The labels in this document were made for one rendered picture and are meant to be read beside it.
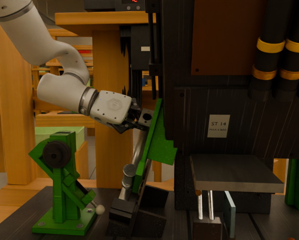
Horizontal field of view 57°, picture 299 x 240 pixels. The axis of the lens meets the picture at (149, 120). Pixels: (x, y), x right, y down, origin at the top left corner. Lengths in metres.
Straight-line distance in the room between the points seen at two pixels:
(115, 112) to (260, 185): 0.43
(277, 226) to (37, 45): 0.81
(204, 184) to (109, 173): 0.66
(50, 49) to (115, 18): 0.30
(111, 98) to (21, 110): 0.51
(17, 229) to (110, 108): 0.43
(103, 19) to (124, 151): 0.50
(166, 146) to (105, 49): 0.52
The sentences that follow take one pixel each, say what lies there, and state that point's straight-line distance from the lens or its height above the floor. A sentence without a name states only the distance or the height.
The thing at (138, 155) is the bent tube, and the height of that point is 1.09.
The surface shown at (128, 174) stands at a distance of 0.72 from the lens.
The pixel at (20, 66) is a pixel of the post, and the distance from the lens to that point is 1.23.
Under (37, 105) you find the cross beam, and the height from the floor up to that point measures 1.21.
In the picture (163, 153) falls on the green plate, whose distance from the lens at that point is 0.72.
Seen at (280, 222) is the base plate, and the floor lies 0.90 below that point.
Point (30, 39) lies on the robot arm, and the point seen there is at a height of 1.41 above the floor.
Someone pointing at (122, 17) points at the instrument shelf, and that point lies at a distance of 0.97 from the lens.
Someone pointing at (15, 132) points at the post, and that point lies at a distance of 1.26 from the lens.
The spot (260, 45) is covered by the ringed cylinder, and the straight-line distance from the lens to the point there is 0.54.
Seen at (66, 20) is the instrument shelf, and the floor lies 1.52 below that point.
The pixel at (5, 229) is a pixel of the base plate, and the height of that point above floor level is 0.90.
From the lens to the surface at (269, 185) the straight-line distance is 0.57.
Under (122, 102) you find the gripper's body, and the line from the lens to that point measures 0.81.
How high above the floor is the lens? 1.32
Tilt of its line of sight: 8 degrees down
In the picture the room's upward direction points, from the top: straight up
